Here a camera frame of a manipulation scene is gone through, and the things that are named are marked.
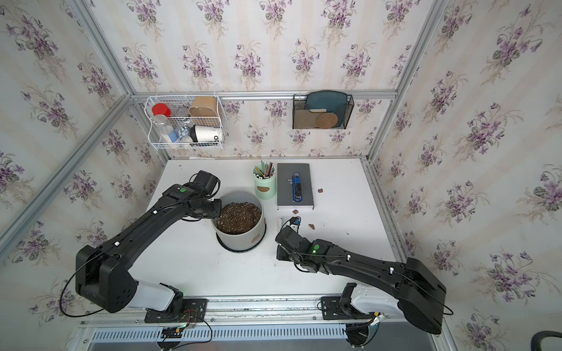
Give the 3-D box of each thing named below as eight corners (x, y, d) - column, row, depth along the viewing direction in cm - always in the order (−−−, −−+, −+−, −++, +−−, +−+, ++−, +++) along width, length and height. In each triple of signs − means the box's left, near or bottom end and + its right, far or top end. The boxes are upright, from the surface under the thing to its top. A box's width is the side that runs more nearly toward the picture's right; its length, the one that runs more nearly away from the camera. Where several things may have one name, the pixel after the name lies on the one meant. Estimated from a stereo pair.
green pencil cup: (255, 201, 104) (252, 180, 92) (257, 184, 112) (254, 162, 99) (275, 202, 105) (275, 180, 92) (276, 184, 112) (275, 162, 99)
